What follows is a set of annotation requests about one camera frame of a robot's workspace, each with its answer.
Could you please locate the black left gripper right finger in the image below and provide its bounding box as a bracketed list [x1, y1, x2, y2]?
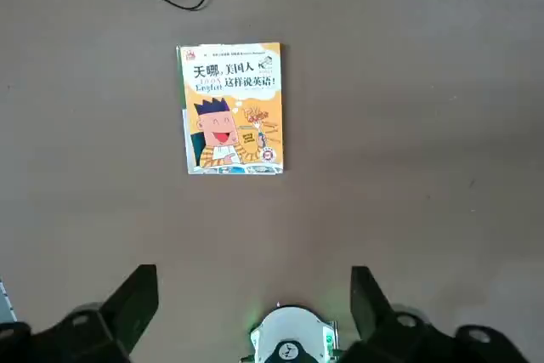
[337, 265, 532, 363]

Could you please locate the orange illustrated book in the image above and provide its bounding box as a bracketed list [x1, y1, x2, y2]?
[175, 42, 286, 176]

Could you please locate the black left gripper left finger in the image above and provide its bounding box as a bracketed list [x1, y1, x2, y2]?
[0, 264, 159, 363]

